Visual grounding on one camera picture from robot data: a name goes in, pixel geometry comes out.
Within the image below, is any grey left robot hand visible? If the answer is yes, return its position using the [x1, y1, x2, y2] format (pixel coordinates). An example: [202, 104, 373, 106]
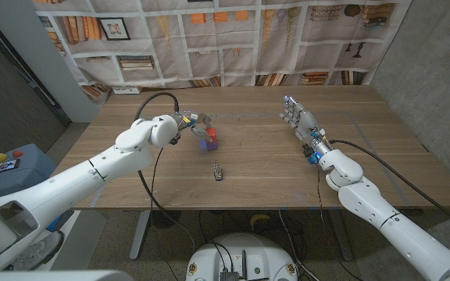
[170, 112, 215, 144]

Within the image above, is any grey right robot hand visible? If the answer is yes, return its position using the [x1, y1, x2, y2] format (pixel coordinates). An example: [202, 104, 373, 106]
[279, 95, 334, 157]

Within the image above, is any white power strip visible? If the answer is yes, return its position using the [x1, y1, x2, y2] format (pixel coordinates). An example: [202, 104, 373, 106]
[111, 86, 143, 95]

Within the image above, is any printed bookshelf backdrop cloth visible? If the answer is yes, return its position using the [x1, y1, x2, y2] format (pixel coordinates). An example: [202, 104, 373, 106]
[31, 0, 413, 90]

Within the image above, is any black round floor object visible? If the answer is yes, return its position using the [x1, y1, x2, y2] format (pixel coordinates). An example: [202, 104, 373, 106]
[149, 209, 182, 229]

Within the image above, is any yellow curved object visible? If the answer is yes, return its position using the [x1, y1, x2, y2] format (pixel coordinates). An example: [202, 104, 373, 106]
[249, 213, 272, 230]

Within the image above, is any grey table leg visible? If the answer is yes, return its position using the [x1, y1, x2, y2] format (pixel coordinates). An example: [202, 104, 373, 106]
[328, 209, 354, 261]

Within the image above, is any white table leg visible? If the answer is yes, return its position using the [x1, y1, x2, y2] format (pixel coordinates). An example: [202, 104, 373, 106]
[129, 209, 152, 261]

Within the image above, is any white robot torso base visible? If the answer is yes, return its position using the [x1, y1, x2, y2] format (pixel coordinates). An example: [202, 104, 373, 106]
[185, 233, 299, 281]

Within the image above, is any blue foot pedal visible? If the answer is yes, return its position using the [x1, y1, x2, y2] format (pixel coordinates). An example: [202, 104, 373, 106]
[47, 212, 64, 232]

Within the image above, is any blue-grey padded stool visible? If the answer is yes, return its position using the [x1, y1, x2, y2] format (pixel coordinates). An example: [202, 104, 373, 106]
[0, 143, 58, 204]

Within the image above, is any smartphone with lit screen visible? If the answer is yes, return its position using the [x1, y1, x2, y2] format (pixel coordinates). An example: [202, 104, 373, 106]
[0, 158, 21, 176]

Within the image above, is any grey sneaker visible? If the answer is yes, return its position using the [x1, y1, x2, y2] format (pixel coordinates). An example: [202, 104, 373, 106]
[12, 230, 65, 271]

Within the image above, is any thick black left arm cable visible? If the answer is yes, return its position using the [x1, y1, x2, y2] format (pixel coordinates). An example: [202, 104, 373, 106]
[134, 91, 197, 254]

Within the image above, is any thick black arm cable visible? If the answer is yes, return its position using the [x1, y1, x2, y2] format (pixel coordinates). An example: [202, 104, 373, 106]
[329, 139, 450, 235]
[134, 91, 197, 254]

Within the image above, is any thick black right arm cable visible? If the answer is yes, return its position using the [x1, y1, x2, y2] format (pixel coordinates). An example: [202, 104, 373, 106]
[329, 139, 450, 235]

